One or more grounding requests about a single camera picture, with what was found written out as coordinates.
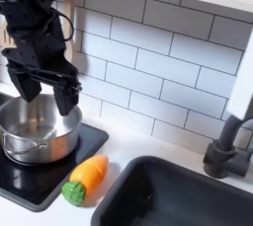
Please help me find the dark grey sink basin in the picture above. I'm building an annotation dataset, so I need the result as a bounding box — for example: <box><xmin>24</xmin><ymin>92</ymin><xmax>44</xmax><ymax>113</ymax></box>
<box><xmin>90</xmin><ymin>155</ymin><xmax>253</xmax><ymax>226</ymax></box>

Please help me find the thin black cable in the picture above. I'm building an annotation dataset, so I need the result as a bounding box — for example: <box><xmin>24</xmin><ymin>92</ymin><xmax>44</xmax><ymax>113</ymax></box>
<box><xmin>48</xmin><ymin>7</ymin><xmax>75</xmax><ymax>42</ymax></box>

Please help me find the steel pot with handles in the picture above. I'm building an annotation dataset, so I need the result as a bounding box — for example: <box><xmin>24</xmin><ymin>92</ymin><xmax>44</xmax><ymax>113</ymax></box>
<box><xmin>0</xmin><ymin>93</ymin><xmax>83</xmax><ymax>166</ymax></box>

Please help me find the dark grey tap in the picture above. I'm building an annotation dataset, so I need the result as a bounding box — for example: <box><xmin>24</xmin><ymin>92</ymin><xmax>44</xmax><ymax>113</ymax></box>
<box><xmin>202</xmin><ymin>113</ymin><xmax>253</xmax><ymax>179</ymax></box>

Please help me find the orange toy carrot green top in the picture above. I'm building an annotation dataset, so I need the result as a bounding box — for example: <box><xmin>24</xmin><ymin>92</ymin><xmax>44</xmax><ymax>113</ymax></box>
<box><xmin>60</xmin><ymin>154</ymin><xmax>110</xmax><ymax>207</ymax></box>

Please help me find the wooden slotted spatula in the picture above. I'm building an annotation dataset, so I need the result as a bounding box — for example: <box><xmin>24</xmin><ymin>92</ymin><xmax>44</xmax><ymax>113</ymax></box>
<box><xmin>0</xmin><ymin>22</ymin><xmax>16</xmax><ymax>48</ymax></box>

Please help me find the black toy cooktop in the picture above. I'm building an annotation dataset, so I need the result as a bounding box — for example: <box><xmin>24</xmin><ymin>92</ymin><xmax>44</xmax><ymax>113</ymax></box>
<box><xmin>0</xmin><ymin>91</ymin><xmax>110</xmax><ymax>213</ymax></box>

